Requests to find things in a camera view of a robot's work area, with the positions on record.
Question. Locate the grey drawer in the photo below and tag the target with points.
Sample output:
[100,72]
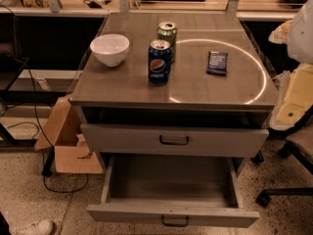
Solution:
[174,141]
[172,191]

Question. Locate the dark blue snack bar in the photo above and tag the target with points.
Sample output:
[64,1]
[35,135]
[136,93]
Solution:
[217,63]

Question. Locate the white sneaker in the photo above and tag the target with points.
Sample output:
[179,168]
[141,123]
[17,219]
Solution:
[41,227]

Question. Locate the blue Pepsi can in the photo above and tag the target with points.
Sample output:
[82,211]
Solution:
[159,61]

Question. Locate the white ceramic bowl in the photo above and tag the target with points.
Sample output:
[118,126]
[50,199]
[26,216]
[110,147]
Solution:
[110,49]

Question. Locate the brown cardboard box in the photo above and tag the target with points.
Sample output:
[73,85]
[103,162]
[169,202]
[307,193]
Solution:
[63,139]

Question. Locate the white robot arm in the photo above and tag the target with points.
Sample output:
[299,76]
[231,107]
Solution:
[296,87]

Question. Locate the green soda can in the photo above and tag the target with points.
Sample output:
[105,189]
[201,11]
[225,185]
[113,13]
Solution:
[168,31]

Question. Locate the grey drawer cabinet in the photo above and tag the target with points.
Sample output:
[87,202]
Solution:
[243,98]

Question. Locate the grey top drawer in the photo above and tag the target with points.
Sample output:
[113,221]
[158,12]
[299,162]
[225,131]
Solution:
[174,141]

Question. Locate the black side table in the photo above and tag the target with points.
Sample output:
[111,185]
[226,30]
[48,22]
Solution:
[12,63]

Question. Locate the black office chair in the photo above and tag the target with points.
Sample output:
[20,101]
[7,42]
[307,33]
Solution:
[298,147]

